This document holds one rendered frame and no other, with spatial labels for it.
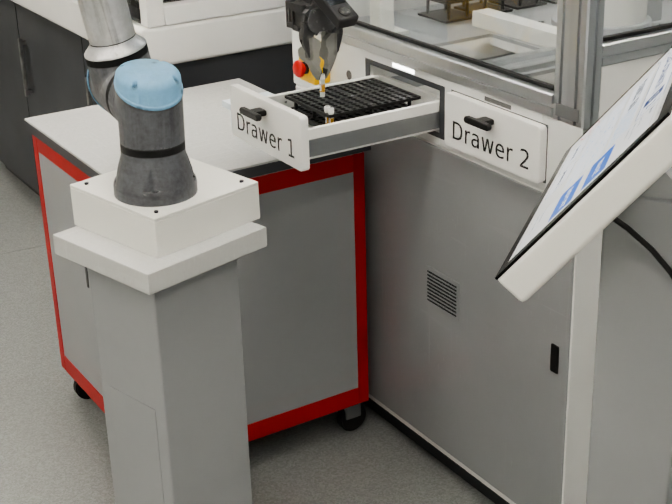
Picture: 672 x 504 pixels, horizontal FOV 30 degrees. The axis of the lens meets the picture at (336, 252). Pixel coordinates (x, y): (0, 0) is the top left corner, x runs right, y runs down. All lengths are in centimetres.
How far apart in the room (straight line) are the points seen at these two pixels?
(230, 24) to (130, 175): 118
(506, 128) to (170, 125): 63
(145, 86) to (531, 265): 86
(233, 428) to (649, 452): 91
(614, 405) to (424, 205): 96
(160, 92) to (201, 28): 114
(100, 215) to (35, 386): 120
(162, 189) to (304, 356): 80
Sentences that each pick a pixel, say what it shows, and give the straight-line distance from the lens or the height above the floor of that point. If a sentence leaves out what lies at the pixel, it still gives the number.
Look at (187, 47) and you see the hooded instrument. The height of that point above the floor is 84.
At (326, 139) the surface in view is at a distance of 245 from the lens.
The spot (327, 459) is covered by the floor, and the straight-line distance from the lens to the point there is 302.
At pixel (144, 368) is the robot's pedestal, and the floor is 53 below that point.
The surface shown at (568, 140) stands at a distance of 229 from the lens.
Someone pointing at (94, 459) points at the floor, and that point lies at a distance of 310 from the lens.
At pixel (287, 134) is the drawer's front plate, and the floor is 88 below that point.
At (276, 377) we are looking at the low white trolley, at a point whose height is 23.
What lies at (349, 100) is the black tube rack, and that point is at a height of 90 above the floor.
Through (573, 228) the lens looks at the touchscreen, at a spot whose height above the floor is 104.
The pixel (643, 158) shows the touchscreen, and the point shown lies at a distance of 152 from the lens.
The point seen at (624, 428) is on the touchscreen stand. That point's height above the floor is 66.
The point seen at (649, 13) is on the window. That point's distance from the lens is 233.
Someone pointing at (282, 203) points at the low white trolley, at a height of 65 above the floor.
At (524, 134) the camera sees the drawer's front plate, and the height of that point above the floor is 90.
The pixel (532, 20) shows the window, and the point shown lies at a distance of 234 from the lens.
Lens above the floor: 164
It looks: 23 degrees down
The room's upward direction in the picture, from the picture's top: 2 degrees counter-clockwise
